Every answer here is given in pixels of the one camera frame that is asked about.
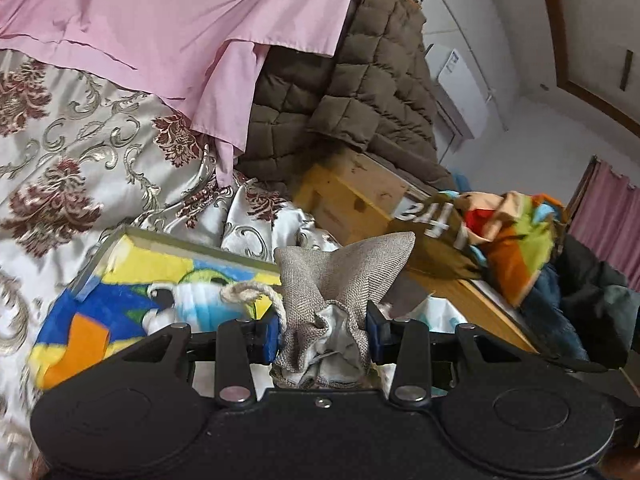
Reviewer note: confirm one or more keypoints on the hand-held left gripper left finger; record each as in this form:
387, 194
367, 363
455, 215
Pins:
270, 330

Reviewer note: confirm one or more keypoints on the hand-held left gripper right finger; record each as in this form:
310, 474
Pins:
375, 332

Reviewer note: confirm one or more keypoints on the grey burlap pouch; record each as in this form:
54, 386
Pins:
330, 280

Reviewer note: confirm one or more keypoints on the pile of colourful clothes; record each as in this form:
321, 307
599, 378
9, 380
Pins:
515, 250

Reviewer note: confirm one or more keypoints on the blue jeans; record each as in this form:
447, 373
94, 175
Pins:
550, 300

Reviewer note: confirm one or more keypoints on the brown quilted jacket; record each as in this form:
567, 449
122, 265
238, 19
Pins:
360, 85

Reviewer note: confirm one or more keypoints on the white air conditioner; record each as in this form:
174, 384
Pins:
465, 95

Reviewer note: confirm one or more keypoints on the floral satin bedspread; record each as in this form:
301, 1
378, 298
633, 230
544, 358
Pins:
75, 160

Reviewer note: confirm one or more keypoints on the pink curtain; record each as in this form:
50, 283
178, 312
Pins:
610, 210

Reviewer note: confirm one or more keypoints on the pink bed sheet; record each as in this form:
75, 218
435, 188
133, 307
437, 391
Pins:
150, 20

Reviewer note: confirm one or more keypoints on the wooden bed frame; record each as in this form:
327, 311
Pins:
340, 195

